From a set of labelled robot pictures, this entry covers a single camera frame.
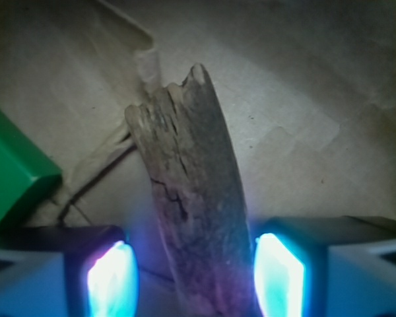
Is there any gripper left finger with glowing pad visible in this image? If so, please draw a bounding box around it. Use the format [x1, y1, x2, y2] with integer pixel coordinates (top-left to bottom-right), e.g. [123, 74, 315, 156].
[0, 225, 139, 316]

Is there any green rectangular block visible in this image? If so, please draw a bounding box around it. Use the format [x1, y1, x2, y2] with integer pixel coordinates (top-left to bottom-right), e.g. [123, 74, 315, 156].
[0, 111, 62, 231]

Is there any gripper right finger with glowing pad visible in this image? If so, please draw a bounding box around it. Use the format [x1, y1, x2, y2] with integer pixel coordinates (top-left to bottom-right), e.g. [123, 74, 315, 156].
[253, 216, 396, 316]

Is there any dark brown wood chip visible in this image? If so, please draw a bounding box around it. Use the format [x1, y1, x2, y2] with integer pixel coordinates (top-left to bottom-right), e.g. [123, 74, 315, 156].
[125, 64, 260, 316]

